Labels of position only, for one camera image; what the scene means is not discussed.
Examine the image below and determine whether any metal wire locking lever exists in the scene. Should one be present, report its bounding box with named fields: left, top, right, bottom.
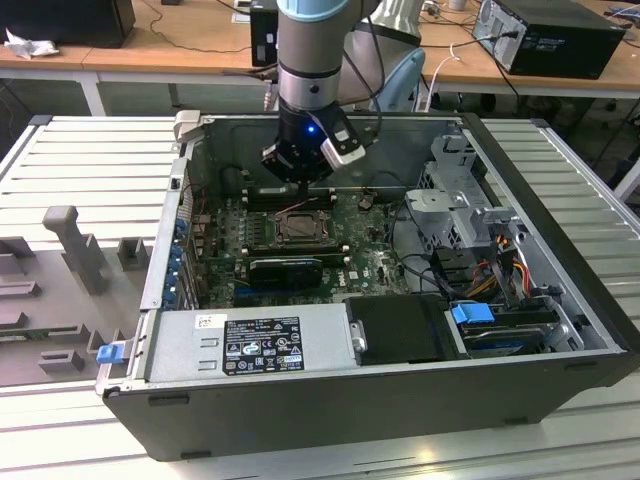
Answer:
left=282, top=197, right=321, bottom=213

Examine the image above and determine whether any silver topped CPU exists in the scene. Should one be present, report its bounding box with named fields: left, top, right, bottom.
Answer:
left=287, top=215, right=322, bottom=240

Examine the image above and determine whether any metal socket cover frame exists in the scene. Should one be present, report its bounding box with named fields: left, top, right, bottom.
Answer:
left=274, top=212, right=332, bottom=245

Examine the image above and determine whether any CPU socket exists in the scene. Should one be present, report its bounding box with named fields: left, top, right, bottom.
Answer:
left=271, top=210, right=335, bottom=247

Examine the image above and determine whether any grey case latch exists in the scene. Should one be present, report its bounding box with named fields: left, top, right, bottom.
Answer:
left=172, top=110, right=202, bottom=147

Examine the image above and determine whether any small black computer tower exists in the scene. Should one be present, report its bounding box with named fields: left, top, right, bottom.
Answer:
left=249, top=3, right=279, bottom=69

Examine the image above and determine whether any low-profile graphics card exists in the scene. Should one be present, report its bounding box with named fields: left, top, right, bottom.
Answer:
left=247, top=256, right=325, bottom=292

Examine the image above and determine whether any green motherboard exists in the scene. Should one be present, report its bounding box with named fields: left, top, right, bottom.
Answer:
left=192, top=192, right=439, bottom=310

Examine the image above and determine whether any silver perforated drive cage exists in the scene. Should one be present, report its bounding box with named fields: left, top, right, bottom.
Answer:
left=403, top=130, right=506, bottom=261

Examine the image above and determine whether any wooden desk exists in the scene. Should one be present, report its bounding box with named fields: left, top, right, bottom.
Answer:
left=0, top=0, right=281, bottom=119
left=349, top=0, right=640, bottom=101

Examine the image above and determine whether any black plastic shroud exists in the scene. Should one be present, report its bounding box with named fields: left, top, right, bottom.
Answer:
left=344, top=294, right=454, bottom=365

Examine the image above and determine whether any silver power supply with label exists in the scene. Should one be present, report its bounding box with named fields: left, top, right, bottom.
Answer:
left=143, top=303, right=369, bottom=387

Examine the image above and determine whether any hard disk in blue carrier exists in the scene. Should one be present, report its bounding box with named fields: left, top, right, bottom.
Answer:
left=448, top=302, right=551, bottom=360

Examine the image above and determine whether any black monitor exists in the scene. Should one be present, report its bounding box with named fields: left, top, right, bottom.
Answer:
left=0, top=0, right=136, bottom=50

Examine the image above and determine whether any black and silver PC case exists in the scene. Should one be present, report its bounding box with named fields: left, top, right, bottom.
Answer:
left=94, top=110, right=640, bottom=464

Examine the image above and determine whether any blue case latch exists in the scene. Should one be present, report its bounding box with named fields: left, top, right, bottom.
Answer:
left=97, top=343, right=125, bottom=366

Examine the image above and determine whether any large black computer tower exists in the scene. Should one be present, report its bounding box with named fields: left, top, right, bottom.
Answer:
left=472, top=0, right=627, bottom=80

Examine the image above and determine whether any grey parts rack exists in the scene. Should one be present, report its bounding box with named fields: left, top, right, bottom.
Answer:
left=0, top=204, right=156, bottom=389

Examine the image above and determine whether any crumpled white paper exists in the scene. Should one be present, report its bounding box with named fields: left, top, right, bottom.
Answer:
left=3, top=27, right=60, bottom=60

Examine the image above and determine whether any green RAM stick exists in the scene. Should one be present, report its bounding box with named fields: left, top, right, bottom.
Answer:
left=0, top=327, right=51, bottom=342

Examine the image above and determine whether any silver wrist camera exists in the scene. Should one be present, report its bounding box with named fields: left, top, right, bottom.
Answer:
left=319, top=117, right=367, bottom=170

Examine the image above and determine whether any black camera cable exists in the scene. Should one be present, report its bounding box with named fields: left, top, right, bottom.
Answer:
left=349, top=14, right=387, bottom=151

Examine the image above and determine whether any yellow power wire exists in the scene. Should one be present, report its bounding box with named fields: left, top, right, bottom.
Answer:
left=472, top=259, right=532, bottom=297

